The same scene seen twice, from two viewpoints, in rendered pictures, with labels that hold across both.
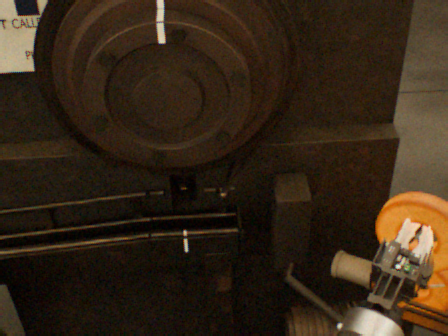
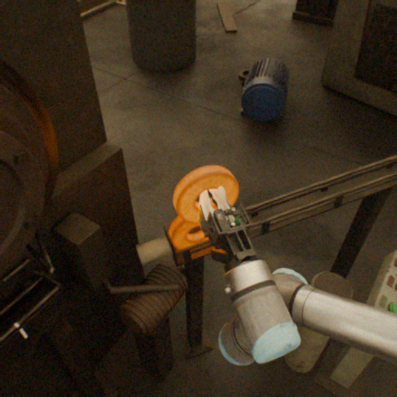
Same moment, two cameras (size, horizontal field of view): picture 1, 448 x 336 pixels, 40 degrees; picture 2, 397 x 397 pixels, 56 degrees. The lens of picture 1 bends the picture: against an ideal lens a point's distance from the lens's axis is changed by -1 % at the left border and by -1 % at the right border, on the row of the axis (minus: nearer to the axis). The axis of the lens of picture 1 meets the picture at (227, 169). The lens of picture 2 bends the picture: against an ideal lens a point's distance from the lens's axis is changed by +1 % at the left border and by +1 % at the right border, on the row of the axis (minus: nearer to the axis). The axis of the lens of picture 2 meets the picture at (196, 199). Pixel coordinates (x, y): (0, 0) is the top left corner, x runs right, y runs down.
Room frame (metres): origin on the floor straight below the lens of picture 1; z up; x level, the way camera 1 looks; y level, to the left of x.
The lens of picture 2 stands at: (0.39, 0.17, 1.50)
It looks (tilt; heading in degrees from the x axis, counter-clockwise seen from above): 45 degrees down; 306
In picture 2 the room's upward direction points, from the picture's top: straight up
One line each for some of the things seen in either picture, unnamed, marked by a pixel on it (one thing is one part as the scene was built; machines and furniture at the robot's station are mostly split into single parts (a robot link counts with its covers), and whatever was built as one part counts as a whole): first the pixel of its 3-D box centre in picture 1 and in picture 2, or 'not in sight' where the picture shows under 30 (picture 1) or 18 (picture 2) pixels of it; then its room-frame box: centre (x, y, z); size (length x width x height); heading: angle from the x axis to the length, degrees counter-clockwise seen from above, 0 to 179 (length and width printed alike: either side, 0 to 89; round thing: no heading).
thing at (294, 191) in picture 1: (288, 224); (84, 254); (1.00, -0.14, 0.68); 0.11 x 0.08 x 0.24; 2
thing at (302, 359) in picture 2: not in sight; (313, 327); (0.42, -0.56, 0.26); 0.12 x 0.12 x 0.52
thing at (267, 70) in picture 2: not in sight; (266, 86); (1.46, -2.14, 0.17); 0.57 x 0.31 x 0.34; 112
